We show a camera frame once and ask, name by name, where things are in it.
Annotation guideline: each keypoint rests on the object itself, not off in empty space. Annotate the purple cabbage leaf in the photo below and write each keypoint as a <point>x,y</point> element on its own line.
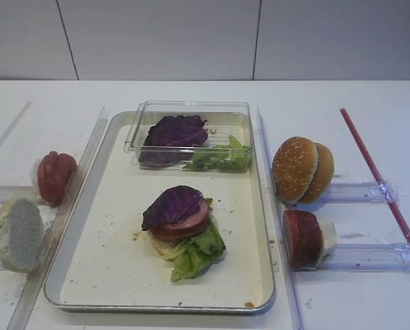
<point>172,206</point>

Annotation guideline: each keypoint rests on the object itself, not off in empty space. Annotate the green lettuce in box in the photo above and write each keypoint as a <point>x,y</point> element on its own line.
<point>232,158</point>

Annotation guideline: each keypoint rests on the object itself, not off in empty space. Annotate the meat patty on burger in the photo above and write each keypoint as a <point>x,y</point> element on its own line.
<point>199,217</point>

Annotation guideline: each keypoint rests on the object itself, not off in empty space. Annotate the tomato slice on burger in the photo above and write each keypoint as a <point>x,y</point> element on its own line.
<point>164,233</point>

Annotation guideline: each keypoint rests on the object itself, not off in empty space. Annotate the green lettuce on burger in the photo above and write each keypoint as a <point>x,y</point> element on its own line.
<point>204,250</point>

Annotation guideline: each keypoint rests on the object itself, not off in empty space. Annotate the meat patties stack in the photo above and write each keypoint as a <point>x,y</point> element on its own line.
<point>303,237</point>

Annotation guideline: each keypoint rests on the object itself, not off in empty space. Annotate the white pusher block patties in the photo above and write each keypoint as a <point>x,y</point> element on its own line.
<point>329,238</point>

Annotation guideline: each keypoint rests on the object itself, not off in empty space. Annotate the red tomato slices stack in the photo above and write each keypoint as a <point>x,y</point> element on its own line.
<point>53,175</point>

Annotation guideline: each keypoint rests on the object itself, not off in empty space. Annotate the clear plastic ingredient box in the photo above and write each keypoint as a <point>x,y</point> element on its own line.
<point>221,120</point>

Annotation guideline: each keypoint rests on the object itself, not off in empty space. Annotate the purple cabbage in box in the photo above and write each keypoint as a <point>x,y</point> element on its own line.
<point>172,131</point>

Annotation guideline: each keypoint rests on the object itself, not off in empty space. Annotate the sesame top bun front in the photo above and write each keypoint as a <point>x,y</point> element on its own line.
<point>294,166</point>

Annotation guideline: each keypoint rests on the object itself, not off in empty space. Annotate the sesame bun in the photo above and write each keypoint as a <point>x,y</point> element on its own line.
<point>294,166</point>
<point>322,177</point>

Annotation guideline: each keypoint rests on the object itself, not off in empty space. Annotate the bottom bun on tray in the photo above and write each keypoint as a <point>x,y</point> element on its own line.
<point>169,250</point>

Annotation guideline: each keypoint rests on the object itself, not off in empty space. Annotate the sesame top bun rear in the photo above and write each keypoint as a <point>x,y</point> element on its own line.
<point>322,177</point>

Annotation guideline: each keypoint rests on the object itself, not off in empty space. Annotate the metal baking tray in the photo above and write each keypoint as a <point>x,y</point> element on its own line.
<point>107,262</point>

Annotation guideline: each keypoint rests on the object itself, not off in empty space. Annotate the bottom bun slice standing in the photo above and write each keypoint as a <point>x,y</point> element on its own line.
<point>21,235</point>

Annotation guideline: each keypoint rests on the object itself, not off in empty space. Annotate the clear thin rod left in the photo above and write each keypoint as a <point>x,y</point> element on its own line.
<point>14,123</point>

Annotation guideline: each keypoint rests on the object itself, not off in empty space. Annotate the red thin rod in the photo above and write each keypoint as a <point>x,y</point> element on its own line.
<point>402,224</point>

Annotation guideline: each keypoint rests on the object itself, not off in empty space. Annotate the clear rail for top buns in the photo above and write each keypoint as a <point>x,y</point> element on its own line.
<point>363,192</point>

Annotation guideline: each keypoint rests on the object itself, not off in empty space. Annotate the clear rail for tomato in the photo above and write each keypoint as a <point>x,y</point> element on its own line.
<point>14,192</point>

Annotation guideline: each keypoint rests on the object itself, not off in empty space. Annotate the clear rail for patties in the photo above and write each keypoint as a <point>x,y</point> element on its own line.
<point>391,257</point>

